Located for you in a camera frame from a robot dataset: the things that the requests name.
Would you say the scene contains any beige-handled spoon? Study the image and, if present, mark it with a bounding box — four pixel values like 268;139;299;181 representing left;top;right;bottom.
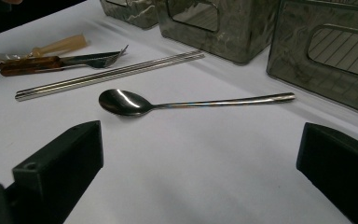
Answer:
0;34;89;62

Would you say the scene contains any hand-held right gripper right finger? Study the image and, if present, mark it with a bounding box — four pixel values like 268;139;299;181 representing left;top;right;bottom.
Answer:
296;121;358;224

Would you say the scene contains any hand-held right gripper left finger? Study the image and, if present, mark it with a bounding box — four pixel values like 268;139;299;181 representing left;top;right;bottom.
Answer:
12;120;104;224

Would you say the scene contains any long metal spoon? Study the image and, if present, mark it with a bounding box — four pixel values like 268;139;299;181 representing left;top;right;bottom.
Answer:
98;89;296;118

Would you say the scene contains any wooden-handled metal fork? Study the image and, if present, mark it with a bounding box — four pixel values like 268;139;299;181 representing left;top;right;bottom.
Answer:
0;45;130;71
0;57;117;77

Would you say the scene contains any translucent grey plastic bin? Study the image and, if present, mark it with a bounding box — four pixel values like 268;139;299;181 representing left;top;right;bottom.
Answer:
155;0;281;65
99;0;159;31
266;0;358;119

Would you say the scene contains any metal chopstick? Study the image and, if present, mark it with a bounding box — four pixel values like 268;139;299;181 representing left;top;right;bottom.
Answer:
14;53;206;103
14;49;205;97

